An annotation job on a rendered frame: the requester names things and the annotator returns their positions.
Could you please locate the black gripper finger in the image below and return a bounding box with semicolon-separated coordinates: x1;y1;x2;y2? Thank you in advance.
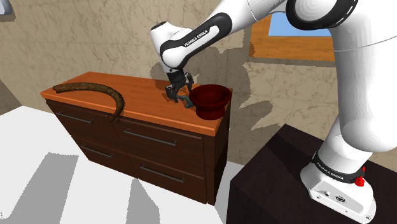
185;72;195;93
165;83;181;104

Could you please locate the small teal figure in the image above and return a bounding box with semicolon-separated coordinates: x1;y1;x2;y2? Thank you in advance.
179;94;195;109

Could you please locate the dark red bowl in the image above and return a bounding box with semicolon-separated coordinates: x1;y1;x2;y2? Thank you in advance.
189;83;232;120

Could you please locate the wooden chest of drawers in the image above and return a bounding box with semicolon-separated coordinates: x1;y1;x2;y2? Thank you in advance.
40;71;233;206

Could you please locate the brown curved horn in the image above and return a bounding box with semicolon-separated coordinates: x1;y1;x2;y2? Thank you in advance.
52;81;125;124

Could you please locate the wooden framed window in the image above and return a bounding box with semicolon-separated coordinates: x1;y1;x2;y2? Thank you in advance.
248;12;337;62

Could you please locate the dark robot stand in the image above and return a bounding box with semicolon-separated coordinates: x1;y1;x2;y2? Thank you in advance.
226;123;397;224

